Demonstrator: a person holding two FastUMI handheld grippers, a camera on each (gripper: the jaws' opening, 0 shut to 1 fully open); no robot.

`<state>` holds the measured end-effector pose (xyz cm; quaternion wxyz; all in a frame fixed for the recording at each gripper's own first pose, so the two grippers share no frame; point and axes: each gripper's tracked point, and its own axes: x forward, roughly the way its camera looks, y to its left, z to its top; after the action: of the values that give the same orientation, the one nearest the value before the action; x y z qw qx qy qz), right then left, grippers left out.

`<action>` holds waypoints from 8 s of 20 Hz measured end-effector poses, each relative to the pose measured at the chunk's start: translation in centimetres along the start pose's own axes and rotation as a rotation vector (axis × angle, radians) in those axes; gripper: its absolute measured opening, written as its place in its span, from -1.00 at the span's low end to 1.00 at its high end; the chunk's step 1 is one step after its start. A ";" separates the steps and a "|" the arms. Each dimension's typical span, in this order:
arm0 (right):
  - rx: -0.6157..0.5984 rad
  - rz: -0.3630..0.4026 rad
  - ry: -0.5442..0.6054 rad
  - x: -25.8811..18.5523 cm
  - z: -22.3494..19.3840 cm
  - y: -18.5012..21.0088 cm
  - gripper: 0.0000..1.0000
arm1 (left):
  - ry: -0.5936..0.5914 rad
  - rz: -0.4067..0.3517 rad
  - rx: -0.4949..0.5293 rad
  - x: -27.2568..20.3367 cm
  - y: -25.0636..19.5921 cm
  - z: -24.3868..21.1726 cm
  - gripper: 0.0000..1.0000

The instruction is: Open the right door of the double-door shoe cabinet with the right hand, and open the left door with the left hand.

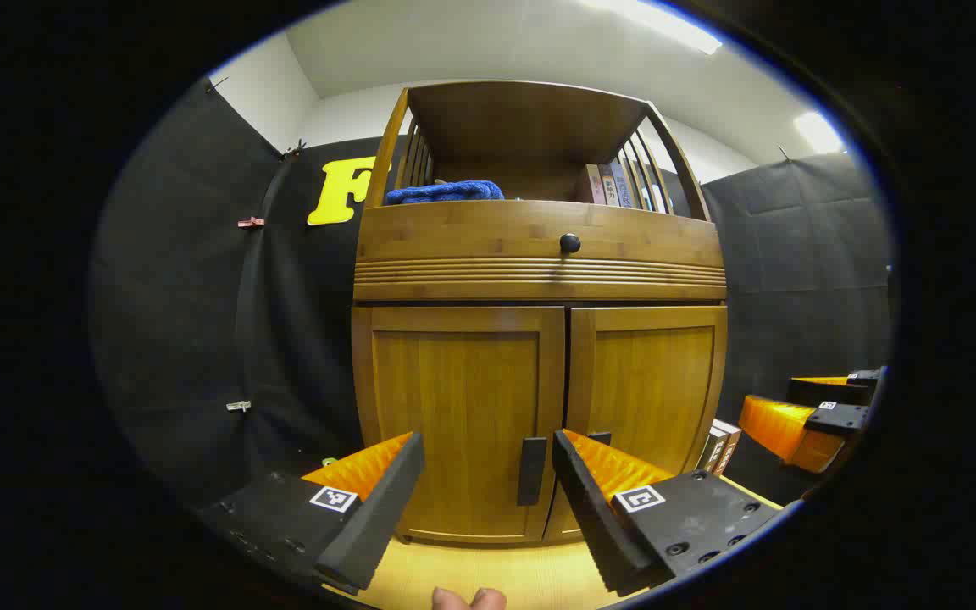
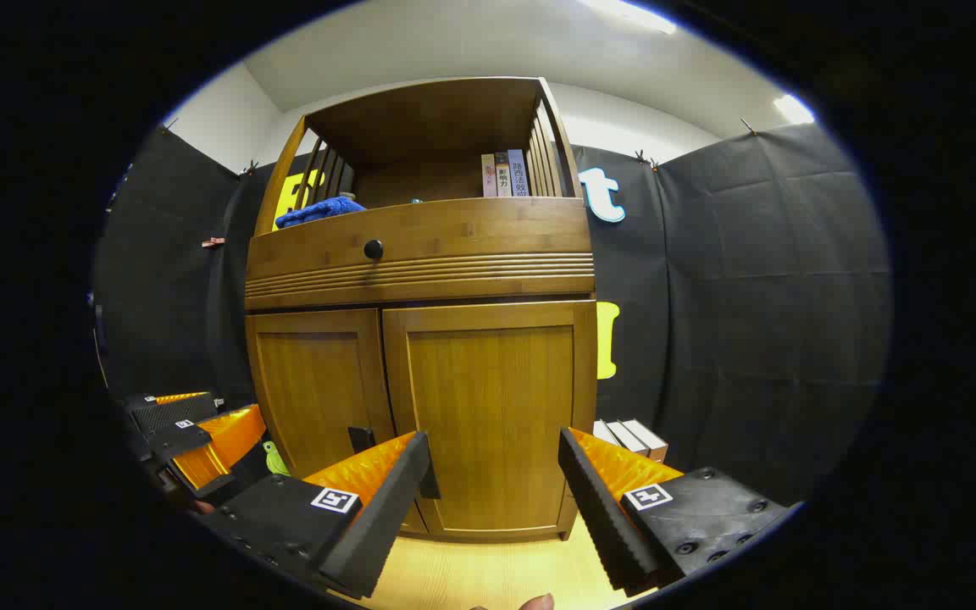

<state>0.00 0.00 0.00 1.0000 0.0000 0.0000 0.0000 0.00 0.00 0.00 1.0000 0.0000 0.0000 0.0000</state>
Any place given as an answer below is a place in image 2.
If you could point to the wooden shoe cabinet door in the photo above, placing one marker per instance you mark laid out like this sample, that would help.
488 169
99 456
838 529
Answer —
496 398
318 381

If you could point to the white green book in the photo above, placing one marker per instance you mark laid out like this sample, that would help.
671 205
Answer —
602 433

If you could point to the green toy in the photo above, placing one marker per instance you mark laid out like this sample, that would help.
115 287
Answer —
274 459

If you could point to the pink spine book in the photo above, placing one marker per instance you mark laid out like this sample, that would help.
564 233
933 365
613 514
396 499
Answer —
488 176

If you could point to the ceiling light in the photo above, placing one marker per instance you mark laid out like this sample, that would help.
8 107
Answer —
793 108

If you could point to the grey brown book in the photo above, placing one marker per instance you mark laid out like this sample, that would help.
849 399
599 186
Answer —
625 435

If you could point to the dark spine book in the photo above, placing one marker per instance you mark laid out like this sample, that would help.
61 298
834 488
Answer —
502 174

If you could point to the wooden double-door shoe cabinet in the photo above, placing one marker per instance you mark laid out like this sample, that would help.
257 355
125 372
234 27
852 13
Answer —
429 119

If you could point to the blue cloth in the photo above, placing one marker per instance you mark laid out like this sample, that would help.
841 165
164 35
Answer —
318 212

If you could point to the wooden cabinet drawer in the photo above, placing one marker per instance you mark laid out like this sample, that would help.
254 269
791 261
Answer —
471 229

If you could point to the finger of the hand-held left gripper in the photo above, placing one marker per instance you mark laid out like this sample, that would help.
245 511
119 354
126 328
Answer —
170 413
187 439

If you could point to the black round drawer knob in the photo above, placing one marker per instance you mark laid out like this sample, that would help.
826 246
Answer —
373 249

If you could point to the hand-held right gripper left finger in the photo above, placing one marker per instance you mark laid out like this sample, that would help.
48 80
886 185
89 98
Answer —
386 508

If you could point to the grey-blue spine book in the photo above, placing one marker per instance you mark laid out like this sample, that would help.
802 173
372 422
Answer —
518 173

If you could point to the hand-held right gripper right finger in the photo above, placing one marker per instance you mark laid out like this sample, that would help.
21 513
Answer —
602 508

